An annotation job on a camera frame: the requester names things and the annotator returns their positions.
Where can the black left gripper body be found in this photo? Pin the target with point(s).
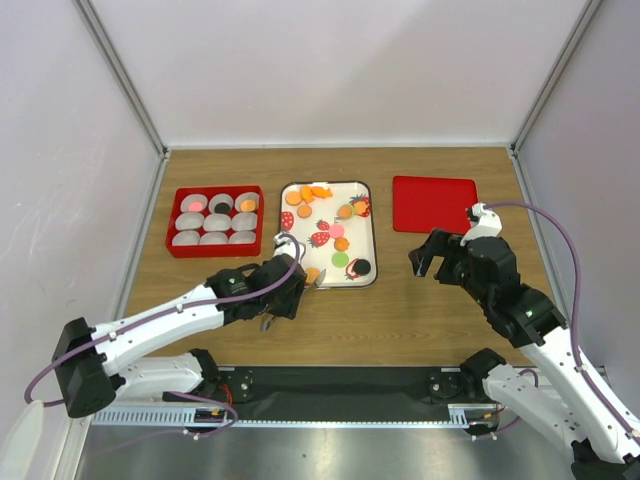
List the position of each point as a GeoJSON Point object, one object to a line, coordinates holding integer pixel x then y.
{"type": "Point", "coordinates": [285, 305]}

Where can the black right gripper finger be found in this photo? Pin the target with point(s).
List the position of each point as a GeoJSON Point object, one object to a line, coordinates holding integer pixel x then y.
{"type": "Point", "coordinates": [421, 259]}
{"type": "Point", "coordinates": [440, 240]}

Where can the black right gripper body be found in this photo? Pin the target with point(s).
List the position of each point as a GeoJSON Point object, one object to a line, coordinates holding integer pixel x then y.
{"type": "Point", "coordinates": [454, 266]}

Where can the orange round cookie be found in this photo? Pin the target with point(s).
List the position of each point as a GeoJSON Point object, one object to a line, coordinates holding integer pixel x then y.
{"type": "Point", "coordinates": [311, 274]}
{"type": "Point", "coordinates": [293, 198]}
{"type": "Point", "coordinates": [304, 211]}
{"type": "Point", "coordinates": [248, 205]}

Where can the black round cookie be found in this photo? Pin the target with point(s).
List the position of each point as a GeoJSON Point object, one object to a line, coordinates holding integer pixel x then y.
{"type": "Point", "coordinates": [361, 267]}
{"type": "Point", "coordinates": [222, 208]}

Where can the green round cookie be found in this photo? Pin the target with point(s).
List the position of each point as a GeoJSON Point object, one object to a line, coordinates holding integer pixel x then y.
{"type": "Point", "coordinates": [340, 259]}
{"type": "Point", "coordinates": [350, 207]}

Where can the orange scalloped cookie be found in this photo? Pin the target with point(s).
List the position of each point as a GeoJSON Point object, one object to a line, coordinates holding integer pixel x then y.
{"type": "Point", "coordinates": [341, 244]}

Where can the pink round cookie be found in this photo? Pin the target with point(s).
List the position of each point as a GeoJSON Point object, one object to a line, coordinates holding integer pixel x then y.
{"type": "Point", "coordinates": [336, 231]}
{"type": "Point", "coordinates": [195, 207]}

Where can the metal tongs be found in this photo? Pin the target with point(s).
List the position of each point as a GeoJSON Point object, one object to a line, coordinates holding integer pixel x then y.
{"type": "Point", "coordinates": [269, 321]}

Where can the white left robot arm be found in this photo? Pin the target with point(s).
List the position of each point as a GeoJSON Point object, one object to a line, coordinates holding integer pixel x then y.
{"type": "Point", "coordinates": [91, 361]}

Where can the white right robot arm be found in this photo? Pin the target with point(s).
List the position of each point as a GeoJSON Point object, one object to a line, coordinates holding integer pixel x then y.
{"type": "Point", "coordinates": [586, 420]}

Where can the red box lid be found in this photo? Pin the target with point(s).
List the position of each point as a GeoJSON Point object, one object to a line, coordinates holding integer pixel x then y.
{"type": "Point", "coordinates": [422, 204]}

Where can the white strawberry print tray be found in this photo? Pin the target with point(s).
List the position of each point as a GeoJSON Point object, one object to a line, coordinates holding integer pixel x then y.
{"type": "Point", "coordinates": [333, 220]}

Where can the orange flower cookie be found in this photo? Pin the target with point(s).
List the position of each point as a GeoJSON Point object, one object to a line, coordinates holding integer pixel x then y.
{"type": "Point", "coordinates": [306, 194]}

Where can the red compartment cookie box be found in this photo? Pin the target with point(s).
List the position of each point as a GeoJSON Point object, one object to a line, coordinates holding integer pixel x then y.
{"type": "Point", "coordinates": [206, 234]}

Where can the orange fish shaped cookie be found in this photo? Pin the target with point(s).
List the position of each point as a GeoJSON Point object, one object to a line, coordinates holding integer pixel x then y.
{"type": "Point", "coordinates": [321, 192]}

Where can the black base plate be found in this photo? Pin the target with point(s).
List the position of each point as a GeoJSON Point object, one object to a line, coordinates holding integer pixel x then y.
{"type": "Point", "coordinates": [341, 394]}

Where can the aluminium frame rail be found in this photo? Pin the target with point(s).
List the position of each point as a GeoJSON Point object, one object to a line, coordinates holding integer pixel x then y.
{"type": "Point", "coordinates": [145, 400]}

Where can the white slotted cable duct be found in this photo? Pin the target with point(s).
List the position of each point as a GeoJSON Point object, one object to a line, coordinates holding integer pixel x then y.
{"type": "Point", "coordinates": [192, 417]}

